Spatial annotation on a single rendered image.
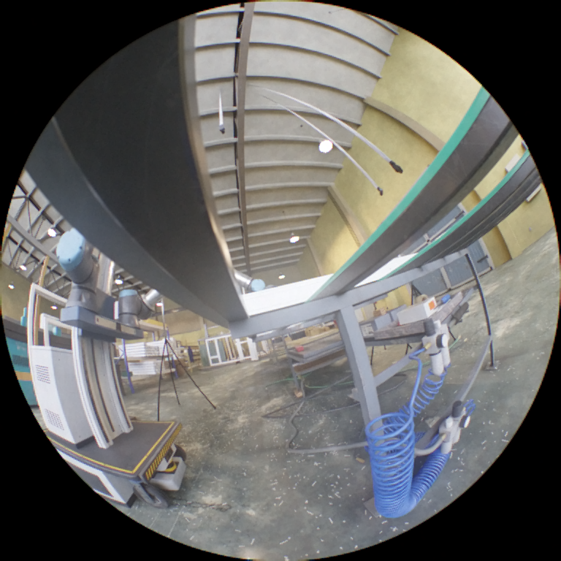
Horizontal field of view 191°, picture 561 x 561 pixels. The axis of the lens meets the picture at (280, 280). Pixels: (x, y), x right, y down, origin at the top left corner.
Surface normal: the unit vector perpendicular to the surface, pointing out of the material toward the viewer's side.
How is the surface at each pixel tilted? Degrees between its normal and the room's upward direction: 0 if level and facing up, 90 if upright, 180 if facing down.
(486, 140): 90
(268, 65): 180
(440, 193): 90
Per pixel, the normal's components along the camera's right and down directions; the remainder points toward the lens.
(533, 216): -0.95, 0.22
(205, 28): 0.27, 0.91
